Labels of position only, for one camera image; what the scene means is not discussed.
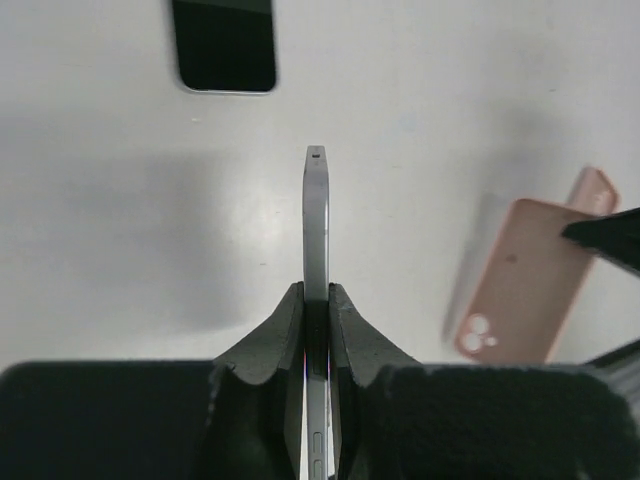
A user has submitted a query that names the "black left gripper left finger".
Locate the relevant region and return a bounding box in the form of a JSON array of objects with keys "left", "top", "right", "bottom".
[{"left": 1, "top": 283, "right": 304, "bottom": 479}]

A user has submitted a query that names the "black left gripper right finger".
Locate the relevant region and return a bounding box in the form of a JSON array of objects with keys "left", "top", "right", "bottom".
[{"left": 329, "top": 284, "right": 639, "bottom": 479}]

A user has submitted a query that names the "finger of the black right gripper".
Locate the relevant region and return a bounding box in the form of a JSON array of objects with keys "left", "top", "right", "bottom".
[{"left": 561, "top": 208, "right": 640, "bottom": 277}]

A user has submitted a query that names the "black smartphone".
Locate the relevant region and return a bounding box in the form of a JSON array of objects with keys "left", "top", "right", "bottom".
[
  {"left": 302, "top": 145, "right": 330, "bottom": 480},
  {"left": 169, "top": 0, "right": 278, "bottom": 94}
]

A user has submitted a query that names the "pink silicone phone case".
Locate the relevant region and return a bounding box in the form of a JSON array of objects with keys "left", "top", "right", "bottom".
[{"left": 567, "top": 166, "right": 620, "bottom": 216}]

